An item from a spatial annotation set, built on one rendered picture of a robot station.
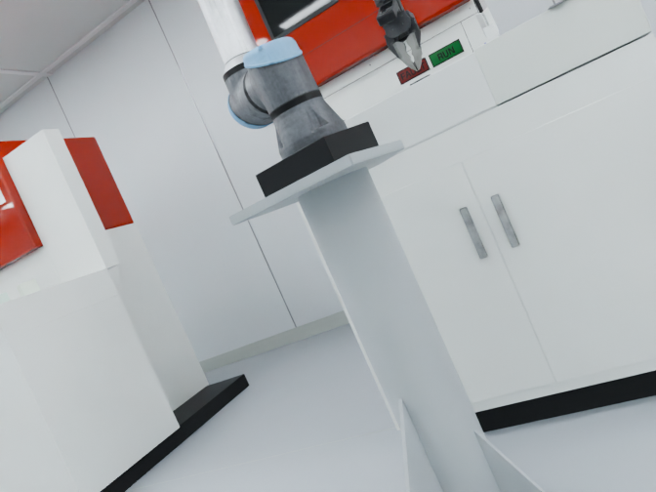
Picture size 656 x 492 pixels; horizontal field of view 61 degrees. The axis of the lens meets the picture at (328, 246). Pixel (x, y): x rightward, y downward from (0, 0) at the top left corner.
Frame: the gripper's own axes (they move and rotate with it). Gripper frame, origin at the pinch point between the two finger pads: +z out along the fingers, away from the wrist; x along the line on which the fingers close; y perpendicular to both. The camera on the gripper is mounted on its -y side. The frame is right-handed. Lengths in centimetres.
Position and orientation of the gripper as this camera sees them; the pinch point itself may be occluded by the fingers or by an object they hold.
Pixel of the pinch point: (415, 65)
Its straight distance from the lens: 154.9
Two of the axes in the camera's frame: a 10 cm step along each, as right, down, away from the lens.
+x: -8.3, 3.5, 4.4
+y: 3.8, -2.1, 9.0
